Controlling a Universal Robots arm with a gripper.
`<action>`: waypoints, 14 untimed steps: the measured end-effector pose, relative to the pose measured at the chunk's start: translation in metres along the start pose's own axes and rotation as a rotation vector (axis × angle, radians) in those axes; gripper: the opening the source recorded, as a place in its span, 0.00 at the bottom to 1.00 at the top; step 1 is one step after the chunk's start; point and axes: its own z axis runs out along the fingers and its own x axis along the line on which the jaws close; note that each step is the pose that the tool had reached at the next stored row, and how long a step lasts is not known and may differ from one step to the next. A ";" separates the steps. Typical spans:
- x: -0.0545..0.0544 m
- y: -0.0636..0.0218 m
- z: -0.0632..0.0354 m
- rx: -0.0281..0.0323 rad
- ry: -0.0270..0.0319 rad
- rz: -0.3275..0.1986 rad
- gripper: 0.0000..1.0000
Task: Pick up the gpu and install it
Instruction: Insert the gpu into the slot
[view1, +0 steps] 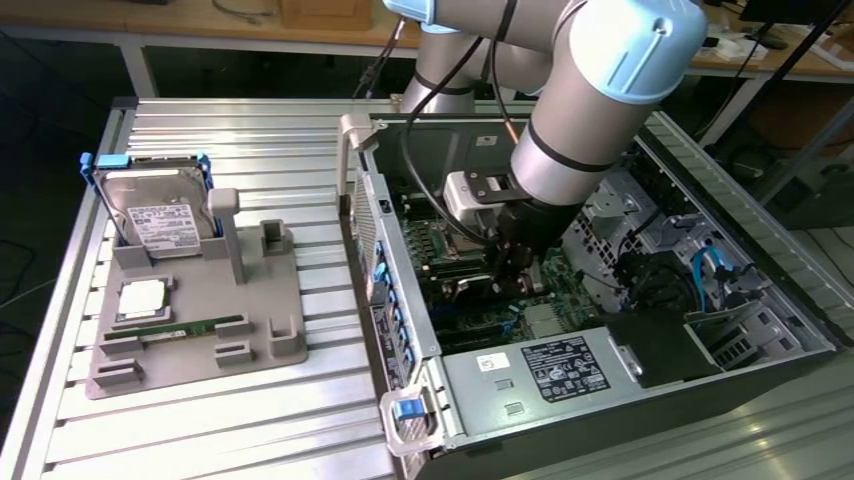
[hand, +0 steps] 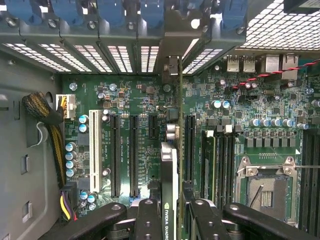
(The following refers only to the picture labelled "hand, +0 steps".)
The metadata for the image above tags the thin metal locking lever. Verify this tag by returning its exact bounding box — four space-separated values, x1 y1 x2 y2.
287 163 320 170

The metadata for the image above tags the open black PC case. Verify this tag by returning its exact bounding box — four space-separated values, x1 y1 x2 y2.
0 0 320 240

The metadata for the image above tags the white expansion slot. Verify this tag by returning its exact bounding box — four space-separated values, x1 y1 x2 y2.
88 109 103 194

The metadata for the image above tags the green motherboard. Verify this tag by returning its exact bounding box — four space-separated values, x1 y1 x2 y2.
59 56 320 240

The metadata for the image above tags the long expansion slot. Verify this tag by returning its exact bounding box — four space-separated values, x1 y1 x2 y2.
184 114 197 187
129 114 140 199
109 114 122 199

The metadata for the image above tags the installed RAM stick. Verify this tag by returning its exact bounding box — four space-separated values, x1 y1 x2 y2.
201 129 217 201

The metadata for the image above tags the braided black yellow power cable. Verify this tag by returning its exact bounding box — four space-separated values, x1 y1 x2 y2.
21 91 68 191

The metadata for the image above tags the short black expansion slot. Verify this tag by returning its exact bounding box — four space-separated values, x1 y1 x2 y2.
148 114 159 141

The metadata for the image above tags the red black twisted wire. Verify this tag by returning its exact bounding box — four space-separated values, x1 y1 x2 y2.
231 58 320 91

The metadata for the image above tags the CPU socket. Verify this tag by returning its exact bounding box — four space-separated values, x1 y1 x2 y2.
234 156 300 226

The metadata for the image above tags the black connector with coloured wires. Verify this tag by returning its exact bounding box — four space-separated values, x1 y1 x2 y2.
58 181 81 222

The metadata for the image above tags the white power connector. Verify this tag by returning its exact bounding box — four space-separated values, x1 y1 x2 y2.
55 93 77 121

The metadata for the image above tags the empty black RAM slot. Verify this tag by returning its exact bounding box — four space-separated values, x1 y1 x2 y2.
225 124 236 205
216 124 226 209

